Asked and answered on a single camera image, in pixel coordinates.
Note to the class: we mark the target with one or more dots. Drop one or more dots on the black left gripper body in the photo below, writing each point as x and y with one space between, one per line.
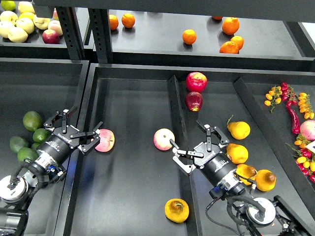
54 150

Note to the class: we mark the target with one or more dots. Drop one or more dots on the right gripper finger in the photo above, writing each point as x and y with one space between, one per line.
207 130
185 153

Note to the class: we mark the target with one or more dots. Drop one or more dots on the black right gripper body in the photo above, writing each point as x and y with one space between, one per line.
218 169

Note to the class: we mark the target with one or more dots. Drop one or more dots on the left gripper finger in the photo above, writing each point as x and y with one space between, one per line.
65 130
88 134

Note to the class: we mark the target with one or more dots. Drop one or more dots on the yellow pear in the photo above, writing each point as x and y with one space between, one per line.
246 172
239 130
238 154
265 180
176 210

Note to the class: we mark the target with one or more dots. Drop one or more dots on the dark green avocado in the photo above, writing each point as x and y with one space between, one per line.
27 153
16 143

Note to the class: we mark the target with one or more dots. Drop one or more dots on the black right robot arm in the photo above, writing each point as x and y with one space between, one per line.
244 209

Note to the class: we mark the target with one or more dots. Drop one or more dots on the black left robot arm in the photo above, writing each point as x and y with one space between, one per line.
18 189

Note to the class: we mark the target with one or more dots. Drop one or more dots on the green avocado middle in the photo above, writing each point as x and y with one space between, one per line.
34 146

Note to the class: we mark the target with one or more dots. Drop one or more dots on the green avocado top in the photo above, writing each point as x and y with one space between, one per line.
32 121

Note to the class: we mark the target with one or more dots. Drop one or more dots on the yellow pear top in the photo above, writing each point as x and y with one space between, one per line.
239 130

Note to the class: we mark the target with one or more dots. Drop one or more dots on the pink apple left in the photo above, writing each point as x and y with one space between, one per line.
107 140

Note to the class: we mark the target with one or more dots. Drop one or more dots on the pink apple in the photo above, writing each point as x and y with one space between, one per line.
107 140
162 139

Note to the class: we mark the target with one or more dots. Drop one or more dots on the dark red apple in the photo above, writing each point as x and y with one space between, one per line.
194 101

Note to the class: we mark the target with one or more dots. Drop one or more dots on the pink apple centre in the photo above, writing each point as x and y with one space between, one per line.
162 139

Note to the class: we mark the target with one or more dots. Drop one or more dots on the bright red apple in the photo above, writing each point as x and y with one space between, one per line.
196 81

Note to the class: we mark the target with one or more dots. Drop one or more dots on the orange cherry tomato bunch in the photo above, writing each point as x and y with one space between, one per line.
273 97

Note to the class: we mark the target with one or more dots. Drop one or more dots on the red apple on shelf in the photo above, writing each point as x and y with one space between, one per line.
50 36

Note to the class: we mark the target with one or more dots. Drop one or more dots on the orange shelf front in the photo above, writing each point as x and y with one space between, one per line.
229 47

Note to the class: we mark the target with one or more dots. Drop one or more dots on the orange shelf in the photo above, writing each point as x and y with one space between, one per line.
189 36
229 47

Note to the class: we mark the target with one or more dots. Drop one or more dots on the red chili pepper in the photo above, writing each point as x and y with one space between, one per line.
295 123

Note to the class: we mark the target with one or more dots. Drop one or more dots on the mixed cherry tomato bunch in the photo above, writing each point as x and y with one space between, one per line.
304 158

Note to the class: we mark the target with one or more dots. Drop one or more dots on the red cherry tomato bunch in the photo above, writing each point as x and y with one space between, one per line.
288 94

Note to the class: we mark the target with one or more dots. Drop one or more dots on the pale yellow apple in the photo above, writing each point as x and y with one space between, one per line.
17 35

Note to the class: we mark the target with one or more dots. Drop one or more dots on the small orange on shelf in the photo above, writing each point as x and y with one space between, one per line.
238 40

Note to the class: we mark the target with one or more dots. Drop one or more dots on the orange shelf centre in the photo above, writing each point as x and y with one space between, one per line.
189 36

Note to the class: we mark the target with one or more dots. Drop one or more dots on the pink apple right edge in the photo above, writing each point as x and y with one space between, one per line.
307 129

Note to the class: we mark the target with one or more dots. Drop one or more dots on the yellow cherry tomato bunch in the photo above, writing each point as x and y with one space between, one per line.
305 106

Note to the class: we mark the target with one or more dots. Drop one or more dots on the large orange on shelf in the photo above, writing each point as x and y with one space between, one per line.
230 25

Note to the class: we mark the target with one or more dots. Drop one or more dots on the orange partly hidden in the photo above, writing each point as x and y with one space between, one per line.
217 17

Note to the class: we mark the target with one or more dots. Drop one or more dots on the orange on shelf left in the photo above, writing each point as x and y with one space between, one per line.
113 22

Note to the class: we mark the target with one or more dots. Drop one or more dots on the black shelf post left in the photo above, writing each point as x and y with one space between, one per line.
71 32

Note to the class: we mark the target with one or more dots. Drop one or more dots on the black shelf post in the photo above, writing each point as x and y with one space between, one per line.
71 32
99 21

